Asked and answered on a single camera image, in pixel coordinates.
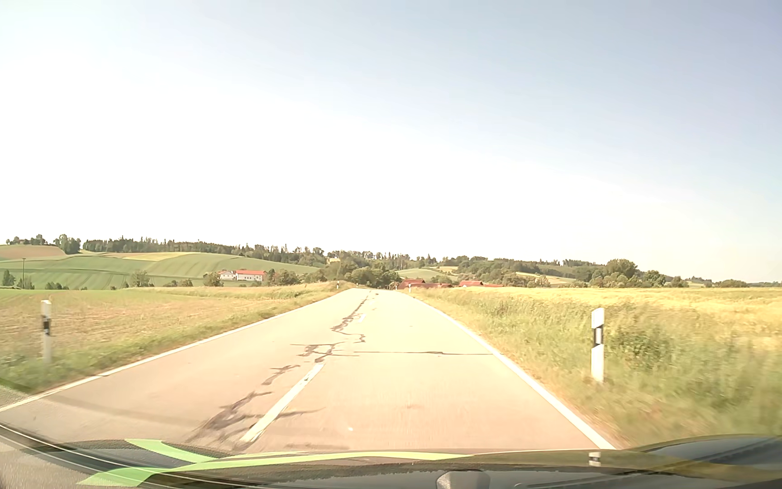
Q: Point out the green hillside fields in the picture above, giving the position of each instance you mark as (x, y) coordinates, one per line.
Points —
(92, 266)

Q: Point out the mown grass field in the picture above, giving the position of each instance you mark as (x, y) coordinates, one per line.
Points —
(113, 319)

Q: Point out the yellow grain field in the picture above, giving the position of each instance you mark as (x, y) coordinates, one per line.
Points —
(689, 353)

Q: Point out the pole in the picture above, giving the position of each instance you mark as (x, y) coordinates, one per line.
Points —
(23, 271)

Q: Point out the grey asphalt road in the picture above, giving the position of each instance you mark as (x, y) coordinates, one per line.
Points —
(391, 380)

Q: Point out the wood on hill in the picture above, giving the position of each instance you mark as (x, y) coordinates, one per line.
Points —
(377, 261)

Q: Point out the red-roofed farm buildings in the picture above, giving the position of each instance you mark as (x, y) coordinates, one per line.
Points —
(440, 283)

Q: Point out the car's own bonnet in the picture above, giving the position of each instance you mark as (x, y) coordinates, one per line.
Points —
(391, 468)

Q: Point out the white marker post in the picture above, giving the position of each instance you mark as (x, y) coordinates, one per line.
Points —
(46, 330)
(597, 345)

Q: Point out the white red-roofed building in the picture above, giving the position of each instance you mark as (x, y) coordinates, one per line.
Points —
(244, 275)

